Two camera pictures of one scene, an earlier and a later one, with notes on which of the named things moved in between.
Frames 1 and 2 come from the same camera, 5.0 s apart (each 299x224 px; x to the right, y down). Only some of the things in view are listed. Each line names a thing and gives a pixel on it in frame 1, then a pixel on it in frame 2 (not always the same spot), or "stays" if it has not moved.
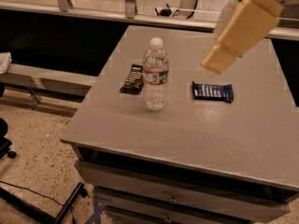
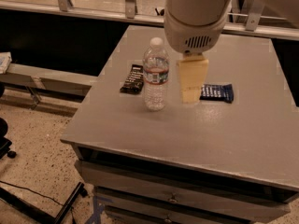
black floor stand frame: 71,199 stays
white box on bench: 6,59 stays
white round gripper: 246,28 to 191,37
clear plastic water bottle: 155,74 stays
